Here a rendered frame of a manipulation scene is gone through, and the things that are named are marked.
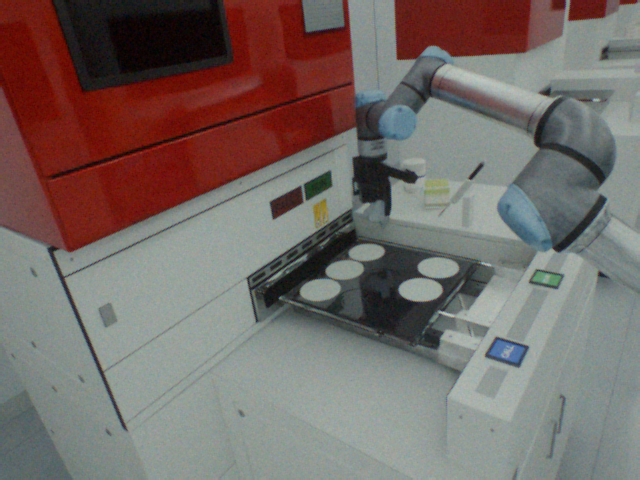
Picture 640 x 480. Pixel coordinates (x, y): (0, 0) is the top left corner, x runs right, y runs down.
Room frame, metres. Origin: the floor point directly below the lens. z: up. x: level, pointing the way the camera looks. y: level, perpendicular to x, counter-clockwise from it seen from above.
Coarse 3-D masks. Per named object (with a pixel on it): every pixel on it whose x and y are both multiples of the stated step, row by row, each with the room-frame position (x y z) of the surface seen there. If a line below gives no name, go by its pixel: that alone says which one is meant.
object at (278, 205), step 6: (294, 192) 1.09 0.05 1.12; (300, 192) 1.10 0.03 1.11; (282, 198) 1.05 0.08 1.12; (288, 198) 1.07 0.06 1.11; (294, 198) 1.08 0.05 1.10; (300, 198) 1.10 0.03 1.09; (276, 204) 1.03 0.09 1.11; (282, 204) 1.05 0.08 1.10; (288, 204) 1.06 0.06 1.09; (294, 204) 1.08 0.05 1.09; (276, 210) 1.03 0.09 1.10; (282, 210) 1.05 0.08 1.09; (276, 216) 1.03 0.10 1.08
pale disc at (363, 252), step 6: (360, 246) 1.17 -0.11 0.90; (366, 246) 1.16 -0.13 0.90; (372, 246) 1.16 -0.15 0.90; (378, 246) 1.15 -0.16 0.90; (348, 252) 1.14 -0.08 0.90; (354, 252) 1.14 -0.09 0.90; (360, 252) 1.13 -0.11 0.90; (366, 252) 1.13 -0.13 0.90; (372, 252) 1.12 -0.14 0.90; (378, 252) 1.12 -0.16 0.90; (354, 258) 1.10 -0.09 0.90; (360, 258) 1.10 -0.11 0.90; (366, 258) 1.09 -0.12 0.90; (372, 258) 1.09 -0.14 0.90
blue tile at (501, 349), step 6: (498, 342) 0.61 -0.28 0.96; (504, 342) 0.61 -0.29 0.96; (492, 348) 0.60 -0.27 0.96; (498, 348) 0.60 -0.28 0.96; (504, 348) 0.60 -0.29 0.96; (510, 348) 0.60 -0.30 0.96; (516, 348) 0.59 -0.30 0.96; (522, 348) 0.59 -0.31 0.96; (492, 354) 0.59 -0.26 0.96; (498, 354) 0.58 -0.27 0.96; (504, 354) 0.58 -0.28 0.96; (510, 354) 0.58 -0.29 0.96; (516, 354) 0.58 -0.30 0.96; (522, 354) 0.58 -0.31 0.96; (510, 360) 0.57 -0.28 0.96; (516, 360) 0.57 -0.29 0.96
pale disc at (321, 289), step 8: (320, 280) 1.01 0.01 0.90; (328, 280) 1.00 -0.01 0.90; (304, 288) 0.98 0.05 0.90; (312, 288) 0.97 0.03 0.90; (320, 288) 0.97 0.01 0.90; (328, 288) 0.96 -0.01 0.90; (336, 288) 0.96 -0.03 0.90; (304, 296) 0.94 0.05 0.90; (312, 296) 0.94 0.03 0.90; (320, 296) 0.93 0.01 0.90; (328, 296) 0.93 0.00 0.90
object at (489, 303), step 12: (492, 288) 0.90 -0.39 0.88; (504, 288) 0.89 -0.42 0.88; (480, 300) 0.86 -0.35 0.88; (492, 300) 0.85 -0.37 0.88; (504, 300) 0.85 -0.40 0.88; (480, 312) 0.82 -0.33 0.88; (492, 312) 0.81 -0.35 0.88; (480, 336) 0.74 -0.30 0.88; (444, 360) 0.70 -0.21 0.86; (456, 360) 0.68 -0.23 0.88; (468, 360) 0.67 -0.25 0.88
